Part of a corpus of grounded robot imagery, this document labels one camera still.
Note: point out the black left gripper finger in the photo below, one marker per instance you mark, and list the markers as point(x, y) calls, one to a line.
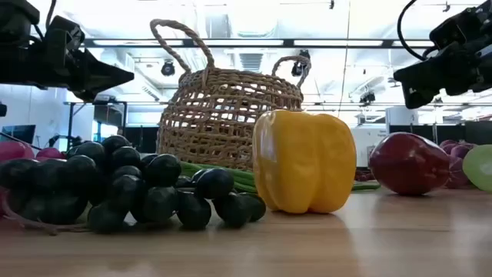
point(87, 97)
point(104, 73)

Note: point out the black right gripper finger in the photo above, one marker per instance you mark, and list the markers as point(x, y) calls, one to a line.
point(415, 99)
point(419, 75)

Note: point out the dark red apple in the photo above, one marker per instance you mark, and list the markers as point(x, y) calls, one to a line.
point(409, 163)

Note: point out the large-berried purple grape bunch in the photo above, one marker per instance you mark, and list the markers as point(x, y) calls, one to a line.
point(457, 154)

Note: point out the green leafy vegetable bunch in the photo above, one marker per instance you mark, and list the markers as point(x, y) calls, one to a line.
point(480, 167)

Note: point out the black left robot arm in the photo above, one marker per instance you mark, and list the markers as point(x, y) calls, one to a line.
point(15, 19)

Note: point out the black ceiling spotlight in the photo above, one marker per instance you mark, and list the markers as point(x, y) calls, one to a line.
point(168, 68)
point(367, 98)
point(296, 70)

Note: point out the white background cabinet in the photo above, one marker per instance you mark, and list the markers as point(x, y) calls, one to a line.
point(367, 146)

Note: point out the dark computer monitor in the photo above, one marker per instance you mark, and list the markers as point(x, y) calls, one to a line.
point(17, 134)

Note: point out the black grape bunch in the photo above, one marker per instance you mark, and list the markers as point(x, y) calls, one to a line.
point(127, 184)

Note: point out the yellow bell pepper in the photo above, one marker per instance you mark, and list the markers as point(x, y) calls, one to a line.
point(303, 161)

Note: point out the black overhead rig bar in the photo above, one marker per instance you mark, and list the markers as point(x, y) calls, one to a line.
point(246, 43)

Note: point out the long green chive bunch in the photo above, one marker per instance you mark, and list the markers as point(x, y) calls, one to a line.
point(230, 175)

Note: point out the black background desk frame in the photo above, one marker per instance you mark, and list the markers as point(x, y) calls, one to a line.
point(107, 115)

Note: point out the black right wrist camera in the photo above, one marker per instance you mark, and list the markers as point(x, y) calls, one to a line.
point(457, 25)

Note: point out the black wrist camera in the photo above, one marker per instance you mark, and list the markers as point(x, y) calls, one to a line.
point(63, 32)
point(457, 25)

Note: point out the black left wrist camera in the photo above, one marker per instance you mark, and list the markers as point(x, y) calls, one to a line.
point(63, 32)

